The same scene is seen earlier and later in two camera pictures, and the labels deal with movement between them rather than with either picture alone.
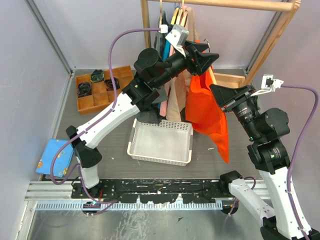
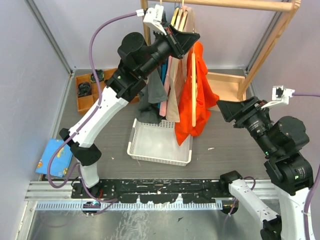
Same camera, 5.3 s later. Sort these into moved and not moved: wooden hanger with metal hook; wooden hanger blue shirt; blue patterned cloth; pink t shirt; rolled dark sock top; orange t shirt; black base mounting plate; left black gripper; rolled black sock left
Moved: wooden hanger with metal hook; left black gripper; orange t shirt
Not moved: wooden hanger blue shirt; rolled dark sock top; rolled black sock left; blue patterned cloth; pink t shirt; black base mounting plate
